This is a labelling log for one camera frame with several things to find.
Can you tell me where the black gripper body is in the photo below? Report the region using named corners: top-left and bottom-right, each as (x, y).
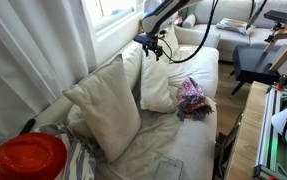
top-left (133, 35), bottom-right (163, 56)

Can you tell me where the beige throw pillow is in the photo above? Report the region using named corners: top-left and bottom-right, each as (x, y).
top-left (63, 55), bottom-right (141, 162)
top-left (140, 53), bottom-right (175, 113)

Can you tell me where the red patterned fringed cloth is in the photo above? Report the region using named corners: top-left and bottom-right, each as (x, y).
top-left (176, 77), bottom-right (213, 121)

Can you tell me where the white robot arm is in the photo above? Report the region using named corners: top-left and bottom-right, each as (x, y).
top-left (133, 0), bottom-right (201, 57)

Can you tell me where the beige fabric couch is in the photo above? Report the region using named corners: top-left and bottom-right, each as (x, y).
top-left (29, 24), bottom-right (221, 180)

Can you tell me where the patterned cushion on sofa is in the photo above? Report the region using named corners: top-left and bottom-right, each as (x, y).
top-left (216, 18), bottom-right (255, 35)

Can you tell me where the white curtain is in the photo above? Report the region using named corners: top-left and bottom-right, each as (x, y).
top-left (0, 0), bottom-right (97, 143)

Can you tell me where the clear acrylic stand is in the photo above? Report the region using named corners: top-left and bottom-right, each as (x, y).
top-left (146, 152), bottom-right (183, 180)

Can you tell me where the grey striped blanket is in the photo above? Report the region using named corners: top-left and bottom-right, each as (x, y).
top-left (35, 122), bottom-right (96, 180)

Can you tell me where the wooden table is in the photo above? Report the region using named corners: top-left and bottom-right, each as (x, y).
top-left (224, 81), bottom-right (268, 180)

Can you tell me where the red hat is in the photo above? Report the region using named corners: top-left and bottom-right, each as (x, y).
top-left (0, 133), bottom-right (67, 180)

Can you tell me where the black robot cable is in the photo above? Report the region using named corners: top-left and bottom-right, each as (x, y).
top-left (158, 0), bottom-right (220, 65)

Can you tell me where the window frame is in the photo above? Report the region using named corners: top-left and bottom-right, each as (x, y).
top-left (82, 0), bottom-right (143, 42)

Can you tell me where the black camera on stand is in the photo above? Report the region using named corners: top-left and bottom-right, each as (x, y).
top-left (264, 10), bottom-right (287, 43)

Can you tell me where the aluminium frame rig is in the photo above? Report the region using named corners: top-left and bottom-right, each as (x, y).
top-left (252, 86), bottom-right (287, 180)

